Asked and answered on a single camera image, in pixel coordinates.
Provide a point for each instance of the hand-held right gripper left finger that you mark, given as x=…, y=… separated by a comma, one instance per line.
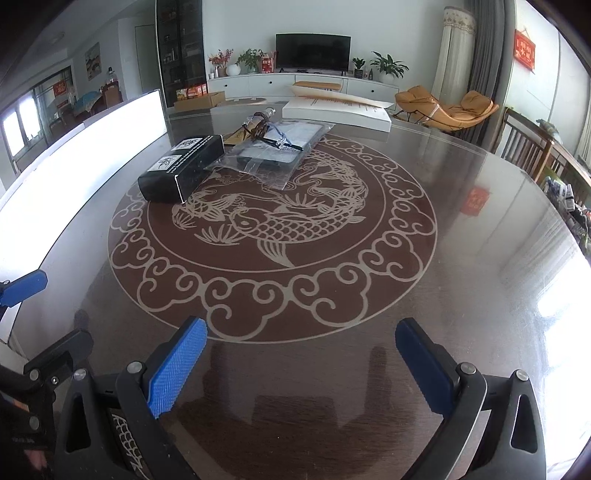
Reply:
x=178, y=364

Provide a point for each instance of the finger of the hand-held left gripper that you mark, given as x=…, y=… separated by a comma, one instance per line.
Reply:
x=25, y=286
x=64, y=355

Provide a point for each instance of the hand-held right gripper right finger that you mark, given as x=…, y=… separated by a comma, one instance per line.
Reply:
x=425, y=369

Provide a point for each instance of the long white panel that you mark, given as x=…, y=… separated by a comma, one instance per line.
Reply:
x=83, y=175

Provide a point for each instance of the black box with white labels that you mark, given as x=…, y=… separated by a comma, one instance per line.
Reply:
x=180, y=168

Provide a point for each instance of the clutter on sideboard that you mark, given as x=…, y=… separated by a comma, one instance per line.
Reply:
x=568, y=207

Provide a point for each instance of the clear plastic bag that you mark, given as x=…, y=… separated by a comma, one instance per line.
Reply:
x=272, y=152

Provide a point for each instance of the wooden chair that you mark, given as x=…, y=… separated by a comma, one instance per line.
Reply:
x=524, y=145

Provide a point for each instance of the cardboard box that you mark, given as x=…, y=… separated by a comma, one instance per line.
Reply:
x=198, y=101

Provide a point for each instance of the orange lounge chair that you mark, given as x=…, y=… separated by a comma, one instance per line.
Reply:
x=443, y=108

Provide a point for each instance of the white flat box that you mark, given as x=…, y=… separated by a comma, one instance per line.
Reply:
x=337, y=113

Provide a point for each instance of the dark display cabinet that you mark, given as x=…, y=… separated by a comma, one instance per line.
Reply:
x=181, y=50

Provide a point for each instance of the white television cabinet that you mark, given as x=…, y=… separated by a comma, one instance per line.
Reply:
x=258, y=85

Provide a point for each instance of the red flower vase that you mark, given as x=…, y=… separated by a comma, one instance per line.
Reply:
x=224, y=62

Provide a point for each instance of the large leafy potted plant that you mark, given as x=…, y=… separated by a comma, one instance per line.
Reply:
x=388, y=67

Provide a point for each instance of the grey curtain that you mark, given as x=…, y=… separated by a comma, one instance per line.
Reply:
x=496, y=69

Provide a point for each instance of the small potted plant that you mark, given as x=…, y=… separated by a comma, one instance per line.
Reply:
x=358, y=67

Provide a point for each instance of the green potted plant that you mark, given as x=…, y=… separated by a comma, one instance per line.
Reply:
x=250, y=60

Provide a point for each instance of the red gift box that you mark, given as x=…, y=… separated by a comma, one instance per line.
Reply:
x=268, y=63

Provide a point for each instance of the white curtain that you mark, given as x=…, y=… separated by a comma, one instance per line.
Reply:
x=455, y=55

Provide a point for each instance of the black television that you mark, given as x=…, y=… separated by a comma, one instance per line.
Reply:
x=313, y=52

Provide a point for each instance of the framed wall picture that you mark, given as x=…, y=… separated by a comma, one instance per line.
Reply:
x=93, y=61

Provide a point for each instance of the red wall hanging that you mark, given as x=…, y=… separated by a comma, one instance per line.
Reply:
x=525, y=50

